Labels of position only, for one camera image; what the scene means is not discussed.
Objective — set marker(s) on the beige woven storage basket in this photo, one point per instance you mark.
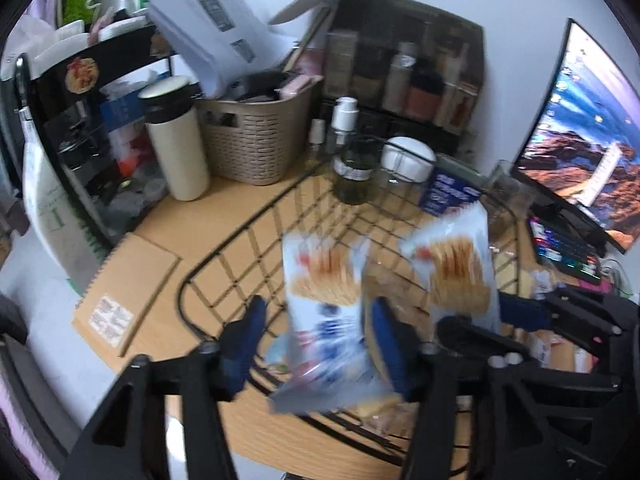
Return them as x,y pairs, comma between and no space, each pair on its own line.
255,143

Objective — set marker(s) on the white lid glass jar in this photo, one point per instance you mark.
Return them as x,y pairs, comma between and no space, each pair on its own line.
408,159

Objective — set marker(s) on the bagged bread slice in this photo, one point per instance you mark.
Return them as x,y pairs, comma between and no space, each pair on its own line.
388,414

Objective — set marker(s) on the white thermos bottle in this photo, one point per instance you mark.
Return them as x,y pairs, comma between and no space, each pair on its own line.
172,123

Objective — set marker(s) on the cardboard piece with label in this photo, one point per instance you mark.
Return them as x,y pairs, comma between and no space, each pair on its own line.
122,293

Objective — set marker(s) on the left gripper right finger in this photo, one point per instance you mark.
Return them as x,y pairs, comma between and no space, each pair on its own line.
400,350

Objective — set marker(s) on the black wire basket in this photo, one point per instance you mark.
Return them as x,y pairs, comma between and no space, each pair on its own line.
304,229

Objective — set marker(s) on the dark acrylic cosmetic cabinet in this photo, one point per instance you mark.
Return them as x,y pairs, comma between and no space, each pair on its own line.
414,70

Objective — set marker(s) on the blue luncheon meat can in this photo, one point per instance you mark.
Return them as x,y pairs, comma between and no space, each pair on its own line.
451,185

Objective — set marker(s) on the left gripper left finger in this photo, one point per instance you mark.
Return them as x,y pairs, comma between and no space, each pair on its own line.
238,345

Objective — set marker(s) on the cracker packet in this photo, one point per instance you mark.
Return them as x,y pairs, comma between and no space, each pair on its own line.
451,258
331,369

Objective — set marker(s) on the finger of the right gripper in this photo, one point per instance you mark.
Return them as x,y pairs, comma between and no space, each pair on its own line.
527,314
463,343

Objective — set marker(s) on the curved computer monitor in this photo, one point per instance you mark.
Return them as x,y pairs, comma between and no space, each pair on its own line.
582,151

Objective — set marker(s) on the pump dispenser bottle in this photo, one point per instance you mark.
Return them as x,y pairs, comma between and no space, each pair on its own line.
352,159

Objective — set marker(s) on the RGB mechanical keyboard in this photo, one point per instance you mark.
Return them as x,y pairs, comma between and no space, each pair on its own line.
568,253

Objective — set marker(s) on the blue yellow duck toy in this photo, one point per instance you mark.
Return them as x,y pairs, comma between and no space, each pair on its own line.
280,354

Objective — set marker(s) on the clear glass tea jar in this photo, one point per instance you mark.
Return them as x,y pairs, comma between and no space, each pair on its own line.
505,196

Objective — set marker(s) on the white papers stack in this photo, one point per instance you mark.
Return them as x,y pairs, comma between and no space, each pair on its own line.
220,40

